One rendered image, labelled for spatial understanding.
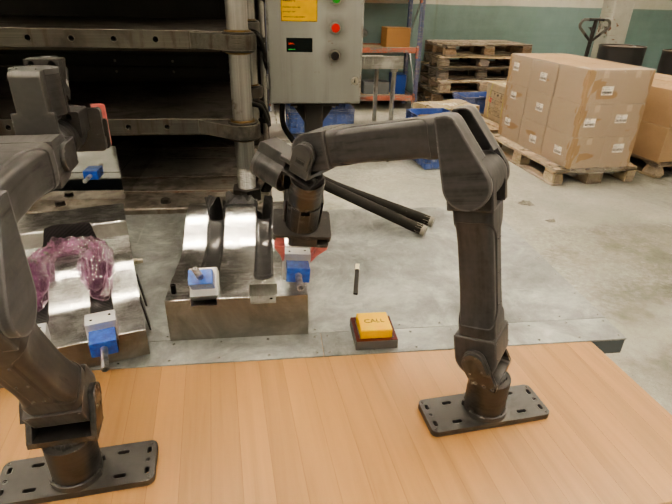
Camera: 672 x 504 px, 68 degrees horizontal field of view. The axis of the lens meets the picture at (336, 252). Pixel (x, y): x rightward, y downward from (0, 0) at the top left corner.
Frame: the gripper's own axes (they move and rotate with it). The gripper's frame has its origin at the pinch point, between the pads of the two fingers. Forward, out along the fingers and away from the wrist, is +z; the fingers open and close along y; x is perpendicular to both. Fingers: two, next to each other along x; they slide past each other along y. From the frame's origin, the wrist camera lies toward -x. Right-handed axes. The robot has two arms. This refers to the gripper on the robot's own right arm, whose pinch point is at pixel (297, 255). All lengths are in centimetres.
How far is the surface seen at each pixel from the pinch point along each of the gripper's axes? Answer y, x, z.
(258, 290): 7.0, 3.4, 6.8
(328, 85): -13, -83, 13
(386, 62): -96, -331, 134
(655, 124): -335, -286, 141
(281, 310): 2.6, 8.2, 6.4
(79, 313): 39.5, 6.9, 10.6
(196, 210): 21.8, -23.9, 13.2
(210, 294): 15.7, 6.7, 3.8
